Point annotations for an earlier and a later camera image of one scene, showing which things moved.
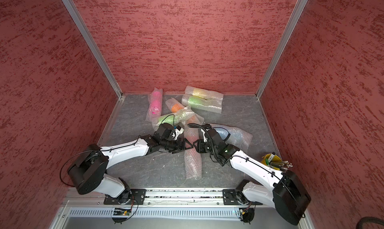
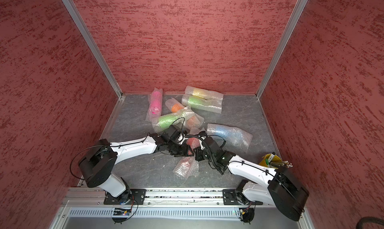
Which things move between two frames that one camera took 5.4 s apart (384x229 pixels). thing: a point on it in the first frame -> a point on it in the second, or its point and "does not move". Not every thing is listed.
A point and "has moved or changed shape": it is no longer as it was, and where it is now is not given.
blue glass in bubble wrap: [234, 136] does not move
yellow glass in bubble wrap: [205, 94] does not move
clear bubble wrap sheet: [193, 161] has moved or changed shape
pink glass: [155, 105] does not move
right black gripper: [200, 144] -> [197, 151]
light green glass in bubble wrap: [214, 105] does not move
